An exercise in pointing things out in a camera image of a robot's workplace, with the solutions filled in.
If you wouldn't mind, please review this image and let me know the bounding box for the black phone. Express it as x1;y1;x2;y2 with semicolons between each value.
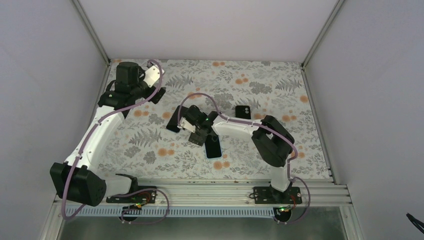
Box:
166;106;181;133

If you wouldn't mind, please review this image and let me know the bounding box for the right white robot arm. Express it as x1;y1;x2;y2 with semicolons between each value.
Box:
177;105;296;204

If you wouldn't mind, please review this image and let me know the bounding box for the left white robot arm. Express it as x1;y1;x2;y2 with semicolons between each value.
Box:
49;60;166;207

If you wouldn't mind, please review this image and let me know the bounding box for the floral patterned table mat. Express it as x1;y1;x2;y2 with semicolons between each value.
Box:
98;59;331;180

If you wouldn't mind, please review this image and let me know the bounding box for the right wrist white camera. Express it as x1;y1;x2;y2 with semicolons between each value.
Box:
178;117;196;133

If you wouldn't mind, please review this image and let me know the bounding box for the wrist white camera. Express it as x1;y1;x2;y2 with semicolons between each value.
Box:
143;65;160;88
178;117;196;133

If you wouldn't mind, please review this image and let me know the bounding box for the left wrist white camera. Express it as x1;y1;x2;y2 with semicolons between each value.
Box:
143;65;160;88

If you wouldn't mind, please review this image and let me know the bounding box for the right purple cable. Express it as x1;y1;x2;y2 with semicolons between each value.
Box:
176;92;312;225

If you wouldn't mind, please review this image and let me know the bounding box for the perforated grey cable tray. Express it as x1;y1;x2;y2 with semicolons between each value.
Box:
77;206;276;218

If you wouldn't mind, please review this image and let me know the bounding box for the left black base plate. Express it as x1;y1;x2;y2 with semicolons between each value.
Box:
105;185;157;205

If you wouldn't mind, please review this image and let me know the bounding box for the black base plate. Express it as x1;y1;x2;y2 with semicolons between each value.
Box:
249;186;303;205
105;185;157;205

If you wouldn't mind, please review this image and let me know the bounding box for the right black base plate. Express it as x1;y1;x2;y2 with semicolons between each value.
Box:
249;186;303;205

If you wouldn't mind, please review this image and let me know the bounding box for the aluminium front rail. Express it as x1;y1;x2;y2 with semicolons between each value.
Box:
140;179;352;207

